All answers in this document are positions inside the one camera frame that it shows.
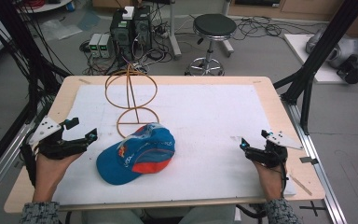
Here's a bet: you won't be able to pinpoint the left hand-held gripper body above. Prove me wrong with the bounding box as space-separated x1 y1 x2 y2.
27 116 90 161

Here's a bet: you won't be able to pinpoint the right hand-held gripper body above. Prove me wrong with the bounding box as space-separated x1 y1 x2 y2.
247 131 305 169

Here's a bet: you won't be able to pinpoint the blue and orange baseball cap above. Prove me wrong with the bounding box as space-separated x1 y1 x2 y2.
95 121 177 187

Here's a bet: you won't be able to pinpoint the person's right hand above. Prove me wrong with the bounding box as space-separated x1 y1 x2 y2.
254 161 289 202

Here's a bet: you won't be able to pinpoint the person's left hand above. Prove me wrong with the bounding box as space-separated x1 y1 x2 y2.
32 152 85 203

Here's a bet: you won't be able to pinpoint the black tape piece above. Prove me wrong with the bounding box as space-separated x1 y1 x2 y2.
298 156 320 165

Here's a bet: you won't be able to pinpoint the thin wooden stick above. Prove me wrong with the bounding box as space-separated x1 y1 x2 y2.
288 175 313 197

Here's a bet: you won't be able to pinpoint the white table mat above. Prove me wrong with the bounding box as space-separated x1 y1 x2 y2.
51 84 296 207

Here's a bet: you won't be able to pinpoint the black tape cross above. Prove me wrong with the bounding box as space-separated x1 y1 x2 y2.
298 200 327 217

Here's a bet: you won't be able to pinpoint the grey power supply unit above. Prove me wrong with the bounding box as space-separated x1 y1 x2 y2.
88 33 103 59
98 33 114 59

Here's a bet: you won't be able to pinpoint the white floor platform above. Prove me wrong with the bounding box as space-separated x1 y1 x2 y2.
283 33 358 85

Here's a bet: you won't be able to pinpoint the black computer tower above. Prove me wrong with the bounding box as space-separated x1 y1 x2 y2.
132 6 154 52
109 8 135 62

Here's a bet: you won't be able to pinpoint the black device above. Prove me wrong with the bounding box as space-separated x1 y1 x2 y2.
336 55 358 85

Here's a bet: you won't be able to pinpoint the grey rounded device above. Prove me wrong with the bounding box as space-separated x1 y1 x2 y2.
305 28 358 70

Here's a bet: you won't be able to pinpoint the black round stool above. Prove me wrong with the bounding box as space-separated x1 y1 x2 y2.
184 13 238 77

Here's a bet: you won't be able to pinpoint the small white box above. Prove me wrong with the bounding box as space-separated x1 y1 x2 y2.
122 6 135 21

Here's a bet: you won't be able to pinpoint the grey metal stand leg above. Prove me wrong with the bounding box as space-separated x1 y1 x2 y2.
167 0 183 61

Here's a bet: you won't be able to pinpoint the aluminium rail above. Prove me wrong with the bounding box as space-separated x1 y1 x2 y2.
280 94 349 224
0 119 46 208

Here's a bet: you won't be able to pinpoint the orange wire stand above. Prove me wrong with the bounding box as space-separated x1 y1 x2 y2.
103 63 160 140

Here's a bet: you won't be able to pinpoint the black metal frame post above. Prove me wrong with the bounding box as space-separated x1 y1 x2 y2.
0 0 71 185
273 0 358 135

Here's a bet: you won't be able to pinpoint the black floor cables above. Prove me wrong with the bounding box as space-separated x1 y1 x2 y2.
232 15 330 42

